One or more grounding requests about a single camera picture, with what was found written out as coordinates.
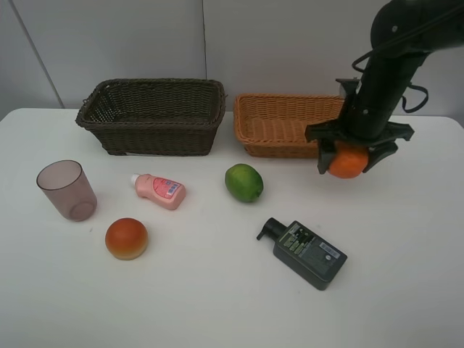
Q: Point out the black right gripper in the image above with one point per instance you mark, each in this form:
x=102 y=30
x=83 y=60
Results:
x=369 y=126

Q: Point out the orange mandarin fruit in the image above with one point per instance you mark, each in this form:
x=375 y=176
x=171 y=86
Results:
x=349 y=161

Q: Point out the black pump bottle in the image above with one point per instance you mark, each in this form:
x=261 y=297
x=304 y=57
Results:
x=306 y=253

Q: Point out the green lime fruit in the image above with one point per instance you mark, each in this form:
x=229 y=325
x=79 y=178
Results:
x=244 y=183

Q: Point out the pink lotion bottle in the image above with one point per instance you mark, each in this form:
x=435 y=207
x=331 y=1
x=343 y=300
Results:
x=161 y=191

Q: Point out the translucent mauve plastic cup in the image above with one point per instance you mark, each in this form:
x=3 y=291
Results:
x=66 y=186

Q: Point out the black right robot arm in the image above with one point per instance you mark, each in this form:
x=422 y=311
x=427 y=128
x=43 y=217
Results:
x=402 y=36

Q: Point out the orange wicker basket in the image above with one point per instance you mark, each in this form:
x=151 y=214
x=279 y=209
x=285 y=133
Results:
x=274 y=125

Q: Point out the dark brown wicker basket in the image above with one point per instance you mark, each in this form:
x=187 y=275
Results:
x=154 y=116

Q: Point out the round brown bread bun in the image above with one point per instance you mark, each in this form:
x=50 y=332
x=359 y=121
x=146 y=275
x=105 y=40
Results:
x=127 y=239

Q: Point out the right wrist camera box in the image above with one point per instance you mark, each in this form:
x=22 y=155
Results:
x=348 y=86

